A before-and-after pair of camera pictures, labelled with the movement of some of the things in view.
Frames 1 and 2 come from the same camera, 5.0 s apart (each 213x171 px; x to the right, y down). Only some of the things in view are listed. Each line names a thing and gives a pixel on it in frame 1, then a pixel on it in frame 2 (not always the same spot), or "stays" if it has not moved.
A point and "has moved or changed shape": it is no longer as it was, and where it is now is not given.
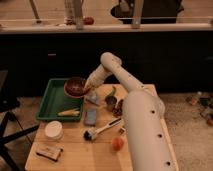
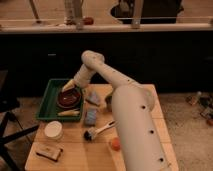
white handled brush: [90, 135] stays
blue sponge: [90, 117] stays
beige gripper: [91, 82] to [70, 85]
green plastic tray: [55, 99] stays
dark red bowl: [74, 87] has moved or changed shape
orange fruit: [117, 143] stays
